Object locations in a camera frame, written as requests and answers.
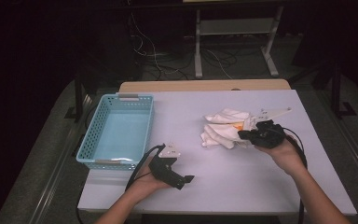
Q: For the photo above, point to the metal floor rail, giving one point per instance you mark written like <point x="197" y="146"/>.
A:
<point x="57" y="168"/>
<point x="355" y="155"/>

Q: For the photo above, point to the person's left hand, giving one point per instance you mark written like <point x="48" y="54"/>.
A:
<point x="144" y="185"/>

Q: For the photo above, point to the white shirt with chick print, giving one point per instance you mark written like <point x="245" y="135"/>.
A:
<point x="220" y="130"/>

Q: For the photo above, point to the grey metal desk frame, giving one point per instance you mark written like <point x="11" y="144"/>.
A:
<point x="198" y="46"/>

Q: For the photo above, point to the person's right hand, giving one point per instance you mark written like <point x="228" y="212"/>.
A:
<point x="287" y="157"/>

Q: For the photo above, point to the black metal stand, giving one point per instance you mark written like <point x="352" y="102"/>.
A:
<point x="335" y="93"/>
<point x="78" y="96"/>

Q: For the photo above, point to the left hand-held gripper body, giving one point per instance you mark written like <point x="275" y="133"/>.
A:
<point x="160" y="166"/>

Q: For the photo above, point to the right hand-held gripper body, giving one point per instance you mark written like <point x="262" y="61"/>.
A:
<point x="268" y="137"/>

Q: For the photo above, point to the light blue plastic basket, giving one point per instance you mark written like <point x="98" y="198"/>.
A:
<point x="121" y="130"/>

